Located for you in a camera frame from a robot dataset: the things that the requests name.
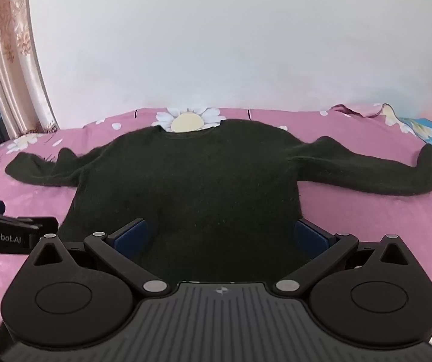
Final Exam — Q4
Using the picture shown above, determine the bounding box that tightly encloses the pink floral bed sheet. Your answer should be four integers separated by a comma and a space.
0, 103, 432, 359

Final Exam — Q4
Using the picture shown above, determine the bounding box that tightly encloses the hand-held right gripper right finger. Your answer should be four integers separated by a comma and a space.
272, 219, 413, 297

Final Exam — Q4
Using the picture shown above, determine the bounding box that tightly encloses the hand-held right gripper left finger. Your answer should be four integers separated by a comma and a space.
29, 218, 172, 297

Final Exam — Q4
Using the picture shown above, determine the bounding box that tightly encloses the dark green sweater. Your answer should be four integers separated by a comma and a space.
5, 119, 432, 283

